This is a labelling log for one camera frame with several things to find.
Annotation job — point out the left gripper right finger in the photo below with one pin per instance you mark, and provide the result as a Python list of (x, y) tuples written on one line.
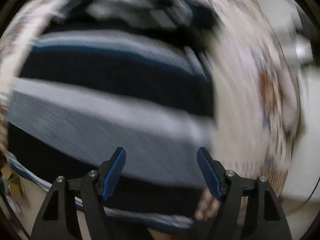
[(249, 208)]

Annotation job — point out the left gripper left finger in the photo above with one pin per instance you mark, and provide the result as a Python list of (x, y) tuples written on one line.
[(57, 217)]

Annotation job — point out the striped knit sweater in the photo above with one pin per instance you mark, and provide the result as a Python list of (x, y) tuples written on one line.
[(80, 78)]

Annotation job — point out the cardboard box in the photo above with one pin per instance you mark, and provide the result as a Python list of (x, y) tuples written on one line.
[(15, 185)]

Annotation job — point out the floral bed blanket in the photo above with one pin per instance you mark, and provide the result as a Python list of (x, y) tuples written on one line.
[(256, 107)]

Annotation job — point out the white bed headboard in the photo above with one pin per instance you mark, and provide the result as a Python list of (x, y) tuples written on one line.
[(299, 40)]

